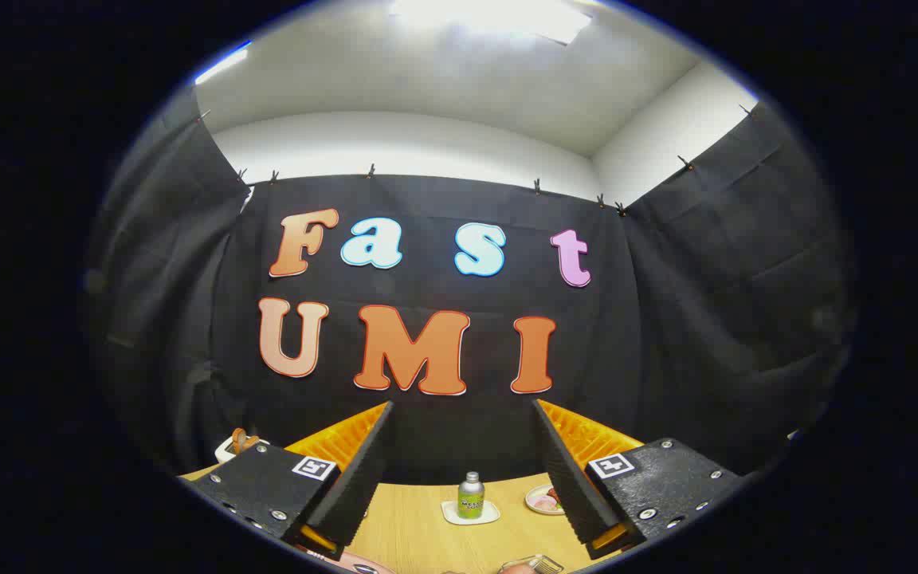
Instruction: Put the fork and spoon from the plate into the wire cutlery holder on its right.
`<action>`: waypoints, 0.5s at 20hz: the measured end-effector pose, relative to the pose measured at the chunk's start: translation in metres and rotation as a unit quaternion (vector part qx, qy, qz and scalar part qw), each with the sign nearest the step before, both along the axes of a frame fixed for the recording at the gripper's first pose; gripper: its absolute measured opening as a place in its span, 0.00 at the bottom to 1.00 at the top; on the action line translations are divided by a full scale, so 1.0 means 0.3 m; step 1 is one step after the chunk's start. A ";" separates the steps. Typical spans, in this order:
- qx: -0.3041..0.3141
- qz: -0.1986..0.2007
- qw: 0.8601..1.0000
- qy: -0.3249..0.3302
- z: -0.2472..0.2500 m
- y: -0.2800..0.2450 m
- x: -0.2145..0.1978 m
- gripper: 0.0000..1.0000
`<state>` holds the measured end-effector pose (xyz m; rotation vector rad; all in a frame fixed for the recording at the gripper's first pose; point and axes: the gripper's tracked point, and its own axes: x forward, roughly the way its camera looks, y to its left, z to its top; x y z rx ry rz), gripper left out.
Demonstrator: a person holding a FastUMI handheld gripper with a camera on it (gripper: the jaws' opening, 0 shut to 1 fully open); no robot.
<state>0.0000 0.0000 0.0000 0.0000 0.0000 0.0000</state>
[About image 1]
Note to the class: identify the cream white toaster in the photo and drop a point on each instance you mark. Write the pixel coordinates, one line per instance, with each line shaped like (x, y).
(224, 452)

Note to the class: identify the pink round plate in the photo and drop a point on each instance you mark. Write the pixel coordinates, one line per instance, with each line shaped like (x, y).
(363, 563)

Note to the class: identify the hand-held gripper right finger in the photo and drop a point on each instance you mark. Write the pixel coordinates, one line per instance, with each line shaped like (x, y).
(566, 478)

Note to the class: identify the white square coaster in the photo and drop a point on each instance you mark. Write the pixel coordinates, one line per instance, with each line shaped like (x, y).
(492, 514)

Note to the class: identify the small white oval dish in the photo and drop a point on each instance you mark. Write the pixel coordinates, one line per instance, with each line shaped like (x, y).
(532, 491)

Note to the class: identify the pink meat slice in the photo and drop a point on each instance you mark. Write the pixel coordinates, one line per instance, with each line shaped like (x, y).
(540, 502)

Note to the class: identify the green soda bottle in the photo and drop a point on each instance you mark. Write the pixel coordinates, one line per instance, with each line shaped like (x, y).
(471, 502)

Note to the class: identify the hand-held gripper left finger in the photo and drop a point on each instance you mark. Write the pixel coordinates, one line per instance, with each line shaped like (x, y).
(359, 478)

